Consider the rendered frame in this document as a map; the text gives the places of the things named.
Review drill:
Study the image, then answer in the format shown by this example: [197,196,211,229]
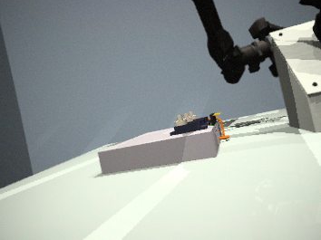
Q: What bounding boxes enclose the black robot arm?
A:
[191,0,321,84]

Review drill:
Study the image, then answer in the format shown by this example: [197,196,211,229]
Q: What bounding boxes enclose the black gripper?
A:
[248,17,286,78]

